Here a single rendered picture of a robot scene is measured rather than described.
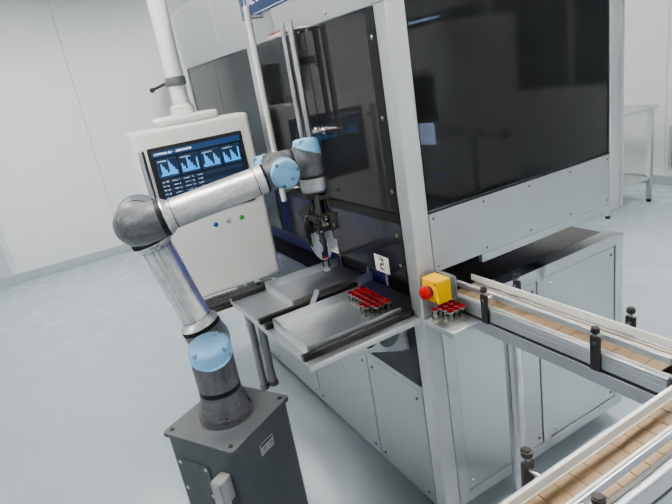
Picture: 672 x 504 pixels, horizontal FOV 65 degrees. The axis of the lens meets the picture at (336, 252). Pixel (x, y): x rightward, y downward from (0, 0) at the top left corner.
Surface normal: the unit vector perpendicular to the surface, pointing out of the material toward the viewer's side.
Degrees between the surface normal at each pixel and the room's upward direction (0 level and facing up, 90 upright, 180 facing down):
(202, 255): 90
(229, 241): 90
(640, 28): 90
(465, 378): 90
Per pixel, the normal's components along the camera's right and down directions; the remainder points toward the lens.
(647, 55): -0.85, 0.30
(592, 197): 0.49, 0.20
